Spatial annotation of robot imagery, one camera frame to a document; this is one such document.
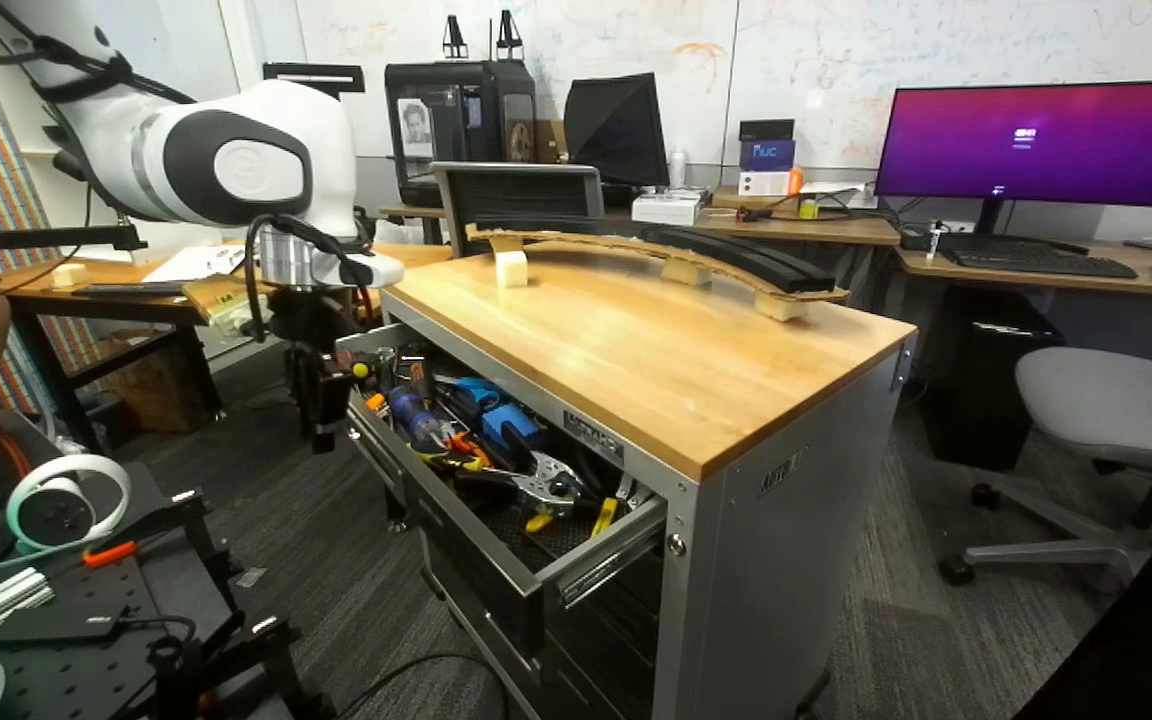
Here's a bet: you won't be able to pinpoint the orange clamp handle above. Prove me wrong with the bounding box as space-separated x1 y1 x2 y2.
76 536 144 577

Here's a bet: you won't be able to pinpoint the black keyboard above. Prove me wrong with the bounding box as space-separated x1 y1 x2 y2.
930 231 1141 286

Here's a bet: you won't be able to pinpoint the small white block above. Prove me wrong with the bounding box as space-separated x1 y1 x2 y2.
492 245 533 291

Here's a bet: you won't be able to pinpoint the blue hand tool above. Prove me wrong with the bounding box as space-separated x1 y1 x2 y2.
448 374 550 454

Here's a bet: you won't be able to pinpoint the grey metal tool drawer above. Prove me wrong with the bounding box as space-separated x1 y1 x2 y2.
338 324 673 648

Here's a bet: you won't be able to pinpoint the white flat box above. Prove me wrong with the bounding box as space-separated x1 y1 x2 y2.
626 190 707 229

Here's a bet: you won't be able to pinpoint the white paper sheets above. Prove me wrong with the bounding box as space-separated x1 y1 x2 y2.
138 236 256 288

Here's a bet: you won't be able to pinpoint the black metal stand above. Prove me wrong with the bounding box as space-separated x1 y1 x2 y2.
0 490 330 720

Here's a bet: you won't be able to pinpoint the purple screen monitor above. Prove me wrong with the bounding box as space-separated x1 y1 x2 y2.
871 78 1152 245

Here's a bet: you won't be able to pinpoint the wooden office desk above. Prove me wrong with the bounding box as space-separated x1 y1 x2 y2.
698 196 1152 473

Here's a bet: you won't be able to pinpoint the black computer tower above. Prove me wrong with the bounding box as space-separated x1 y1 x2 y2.
928 286 1049 473

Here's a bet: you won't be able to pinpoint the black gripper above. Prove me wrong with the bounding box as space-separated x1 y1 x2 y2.
263 280 365 445

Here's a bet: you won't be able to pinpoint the blue handled screwdriver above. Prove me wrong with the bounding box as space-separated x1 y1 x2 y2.
384 381 452 454

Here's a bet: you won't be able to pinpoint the white office chair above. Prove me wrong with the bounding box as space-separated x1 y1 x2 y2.
937 344 1152 594

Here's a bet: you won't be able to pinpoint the black tripod pole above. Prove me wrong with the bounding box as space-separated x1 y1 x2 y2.
0 220 146 261

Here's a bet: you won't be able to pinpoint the blue white carton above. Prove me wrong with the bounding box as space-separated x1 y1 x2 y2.
737 117 801 205

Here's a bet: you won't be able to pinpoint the curved black wooden riser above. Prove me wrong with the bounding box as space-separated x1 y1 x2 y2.
464 218 853 330

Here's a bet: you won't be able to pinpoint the orange handled pliers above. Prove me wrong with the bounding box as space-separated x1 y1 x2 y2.
438 432 494 480

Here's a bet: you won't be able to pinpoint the white tape roll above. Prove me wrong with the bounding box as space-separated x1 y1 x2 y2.
2 454 137 562

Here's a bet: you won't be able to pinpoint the yellow handled pliers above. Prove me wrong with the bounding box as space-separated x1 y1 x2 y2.
501 449 596 540

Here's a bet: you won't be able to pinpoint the black bag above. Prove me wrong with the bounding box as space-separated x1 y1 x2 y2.
559 71 673 209

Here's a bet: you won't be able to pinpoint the grey tool cabinet wooden top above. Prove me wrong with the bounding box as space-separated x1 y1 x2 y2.
338 245 918 720

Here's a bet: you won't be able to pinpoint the small wooden side desk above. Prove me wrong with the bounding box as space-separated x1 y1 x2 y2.
0 241 399 437

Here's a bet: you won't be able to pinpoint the black box with photo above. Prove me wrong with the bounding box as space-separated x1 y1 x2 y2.
384 58 540 211

